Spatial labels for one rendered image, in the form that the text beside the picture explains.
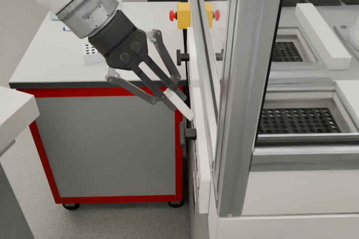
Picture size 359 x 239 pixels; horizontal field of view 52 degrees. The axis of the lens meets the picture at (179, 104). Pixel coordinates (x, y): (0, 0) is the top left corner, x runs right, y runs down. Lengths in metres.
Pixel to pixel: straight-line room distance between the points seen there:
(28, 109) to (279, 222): 0.73
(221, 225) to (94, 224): 1.19
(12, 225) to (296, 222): 0.94
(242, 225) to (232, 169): 0.14
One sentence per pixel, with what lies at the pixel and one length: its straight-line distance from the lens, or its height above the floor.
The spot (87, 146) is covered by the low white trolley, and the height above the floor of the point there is 0.44.
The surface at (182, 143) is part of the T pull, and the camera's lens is 0.78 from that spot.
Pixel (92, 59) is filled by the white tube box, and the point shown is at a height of 0.78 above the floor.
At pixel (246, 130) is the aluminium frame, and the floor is 1.13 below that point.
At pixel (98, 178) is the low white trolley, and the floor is 0.26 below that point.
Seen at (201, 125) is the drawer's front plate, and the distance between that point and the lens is 0.79.
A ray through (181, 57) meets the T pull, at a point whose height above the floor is 0.91.
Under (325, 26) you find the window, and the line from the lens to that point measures 0.44.
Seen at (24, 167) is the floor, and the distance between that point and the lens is 2.10.
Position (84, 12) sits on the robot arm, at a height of 1.22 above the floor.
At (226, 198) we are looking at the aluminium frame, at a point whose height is 0.99.
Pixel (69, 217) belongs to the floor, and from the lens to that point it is 1.83.
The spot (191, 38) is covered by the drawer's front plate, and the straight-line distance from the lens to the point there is 1.10.
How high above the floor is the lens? 1.46
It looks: 39 degrees down
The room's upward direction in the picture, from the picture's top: straight up
